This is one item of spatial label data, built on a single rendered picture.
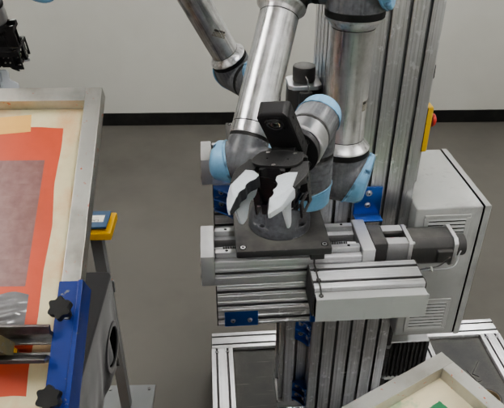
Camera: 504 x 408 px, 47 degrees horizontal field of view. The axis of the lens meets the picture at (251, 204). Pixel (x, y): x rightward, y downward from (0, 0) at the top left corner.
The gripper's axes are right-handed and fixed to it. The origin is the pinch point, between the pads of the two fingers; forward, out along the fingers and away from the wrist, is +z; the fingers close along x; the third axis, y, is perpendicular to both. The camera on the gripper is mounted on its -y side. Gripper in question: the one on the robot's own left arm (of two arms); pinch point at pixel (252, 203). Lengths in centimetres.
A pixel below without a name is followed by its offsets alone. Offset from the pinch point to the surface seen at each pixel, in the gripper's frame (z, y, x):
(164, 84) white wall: -344, 105, 216
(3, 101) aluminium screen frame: -43, 3, 78
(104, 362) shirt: -38, 81, 71
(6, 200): -27, 20, 71
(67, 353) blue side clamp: -4, 38, 44
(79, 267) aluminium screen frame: -18, 29, 48
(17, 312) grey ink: -8, 35, 59
